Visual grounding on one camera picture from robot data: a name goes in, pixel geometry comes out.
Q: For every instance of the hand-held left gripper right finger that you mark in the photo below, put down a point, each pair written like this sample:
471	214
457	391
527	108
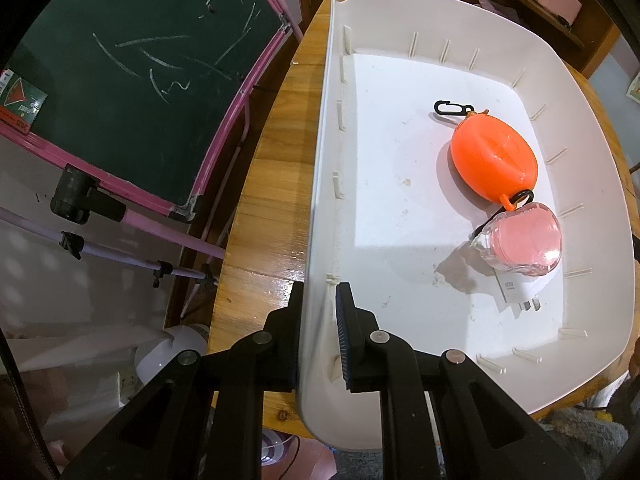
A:
345	335

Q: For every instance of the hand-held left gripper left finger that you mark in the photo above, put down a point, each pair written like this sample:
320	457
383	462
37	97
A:
285	340

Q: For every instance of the white plastic storage bin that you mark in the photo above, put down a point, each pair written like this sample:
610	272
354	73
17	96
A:
400	210

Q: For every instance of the white charger plug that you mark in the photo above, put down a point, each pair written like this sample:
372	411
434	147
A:
515	290

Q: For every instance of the pink translucent case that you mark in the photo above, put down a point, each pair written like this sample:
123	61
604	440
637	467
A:
525	240

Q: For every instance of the orange round case with carabiners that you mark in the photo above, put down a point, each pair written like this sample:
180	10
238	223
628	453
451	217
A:
490	155

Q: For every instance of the white round lamp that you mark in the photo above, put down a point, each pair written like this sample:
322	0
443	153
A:
170	355

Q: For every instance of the white easel tube with clamps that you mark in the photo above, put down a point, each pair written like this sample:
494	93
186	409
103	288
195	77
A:
125	255

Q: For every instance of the black easel knob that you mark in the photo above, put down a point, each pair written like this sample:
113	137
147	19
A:
80	195

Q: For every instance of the grey fluffy rug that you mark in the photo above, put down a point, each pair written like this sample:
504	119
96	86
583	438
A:
585	440

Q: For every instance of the red and green packet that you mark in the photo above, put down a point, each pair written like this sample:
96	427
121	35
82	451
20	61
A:
20	97

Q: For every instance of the pink folded cloth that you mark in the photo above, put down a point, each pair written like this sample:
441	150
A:
492	6

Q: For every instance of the brown wooden shelf cabinet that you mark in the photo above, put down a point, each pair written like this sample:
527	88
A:
595	45

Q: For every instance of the green chalkboard with pink frame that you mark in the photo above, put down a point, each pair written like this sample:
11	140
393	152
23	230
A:
125	85

